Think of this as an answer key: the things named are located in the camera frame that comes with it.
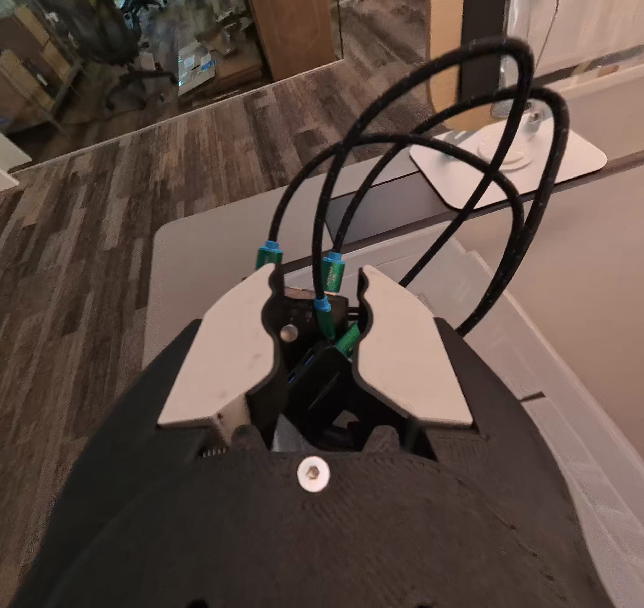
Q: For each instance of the clear acrylic sign holder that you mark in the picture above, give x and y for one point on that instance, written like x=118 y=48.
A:
x=578 y=74

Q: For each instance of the white stand base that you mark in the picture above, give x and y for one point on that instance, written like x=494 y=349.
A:
x=568 y=155

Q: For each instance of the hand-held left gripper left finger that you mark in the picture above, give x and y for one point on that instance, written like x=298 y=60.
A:
x=221 y=356

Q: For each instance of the tall cardboard box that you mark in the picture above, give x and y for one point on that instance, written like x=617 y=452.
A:
x=297 y=19

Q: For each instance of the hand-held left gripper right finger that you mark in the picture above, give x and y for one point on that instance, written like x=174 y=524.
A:
x=412 y=361

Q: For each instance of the printed instruction sheet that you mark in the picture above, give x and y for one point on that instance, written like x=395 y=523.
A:
x=603 y=14

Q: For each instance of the pile of flat cardboard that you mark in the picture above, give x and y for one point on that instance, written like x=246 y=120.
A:
x=216 y=59

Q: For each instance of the large black office chair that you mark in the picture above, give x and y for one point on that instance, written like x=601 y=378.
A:
x=95 y=24

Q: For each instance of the white cabinet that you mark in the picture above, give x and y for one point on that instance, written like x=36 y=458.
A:
x=10 y=160

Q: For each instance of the clear plastic bin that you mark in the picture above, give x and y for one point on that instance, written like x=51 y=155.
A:
x=553 y=416

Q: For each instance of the black desk mat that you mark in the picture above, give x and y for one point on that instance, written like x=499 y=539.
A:
x=392 y=205

